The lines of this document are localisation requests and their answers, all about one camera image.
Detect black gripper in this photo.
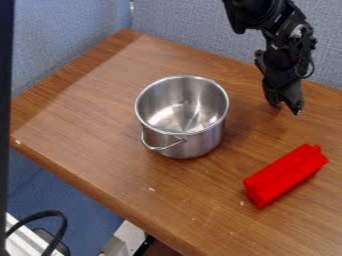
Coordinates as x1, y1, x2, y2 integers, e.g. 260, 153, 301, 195
255, 50, 305, 115

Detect metal pot with handle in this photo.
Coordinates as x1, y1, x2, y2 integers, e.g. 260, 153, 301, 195
135, 75, 230, 159

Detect red block object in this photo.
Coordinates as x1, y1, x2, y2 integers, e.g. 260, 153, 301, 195
243, 144, 329, 208

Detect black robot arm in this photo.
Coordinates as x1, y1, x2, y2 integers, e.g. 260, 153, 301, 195
222, 0, 317, 115

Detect black cable loop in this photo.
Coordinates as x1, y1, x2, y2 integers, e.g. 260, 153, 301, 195
4, 209, 68, 256

